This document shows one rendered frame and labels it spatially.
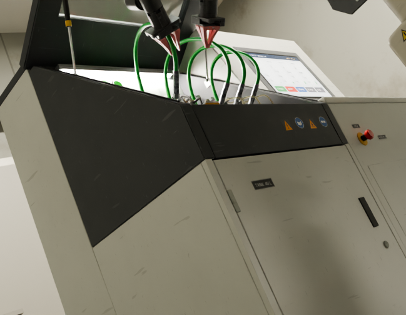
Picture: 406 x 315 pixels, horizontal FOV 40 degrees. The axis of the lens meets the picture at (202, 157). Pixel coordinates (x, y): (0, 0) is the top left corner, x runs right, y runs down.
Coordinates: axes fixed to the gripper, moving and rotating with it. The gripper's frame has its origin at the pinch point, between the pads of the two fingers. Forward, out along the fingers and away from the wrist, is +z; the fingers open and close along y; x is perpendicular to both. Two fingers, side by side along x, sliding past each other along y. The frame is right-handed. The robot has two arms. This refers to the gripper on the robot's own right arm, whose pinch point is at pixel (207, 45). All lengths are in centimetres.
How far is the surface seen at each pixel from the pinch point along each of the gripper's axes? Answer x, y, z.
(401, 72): -255, 109, 58
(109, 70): 16.1, 40.5, 15.1
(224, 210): 31, -54, 28
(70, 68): 32, 38, 12
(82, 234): 46, 0, 56
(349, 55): -252, 159, 54
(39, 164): 49, 29, 42
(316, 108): -29.1, -23.1, 19.2
